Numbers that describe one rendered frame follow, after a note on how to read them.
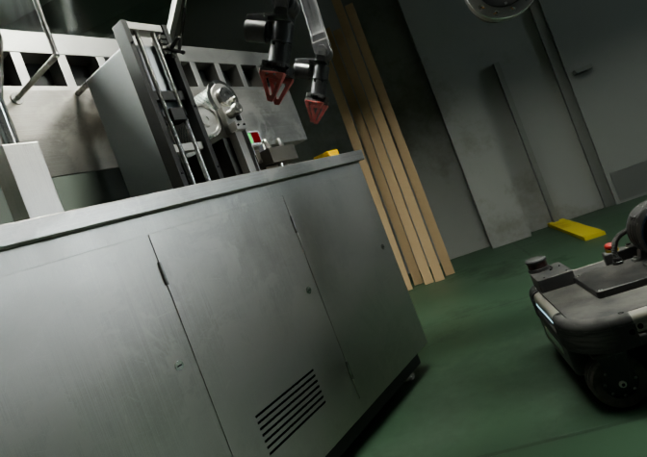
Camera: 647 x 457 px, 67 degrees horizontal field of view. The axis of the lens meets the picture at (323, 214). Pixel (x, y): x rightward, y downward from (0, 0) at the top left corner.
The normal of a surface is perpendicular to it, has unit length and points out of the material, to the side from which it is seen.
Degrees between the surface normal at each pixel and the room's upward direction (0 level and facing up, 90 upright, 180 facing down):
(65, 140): 90
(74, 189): 90
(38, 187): 90
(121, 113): 90
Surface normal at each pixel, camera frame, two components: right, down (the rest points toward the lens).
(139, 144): -0.55, 0.21
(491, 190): -0.20, 0.07
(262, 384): 0.76, -0.29
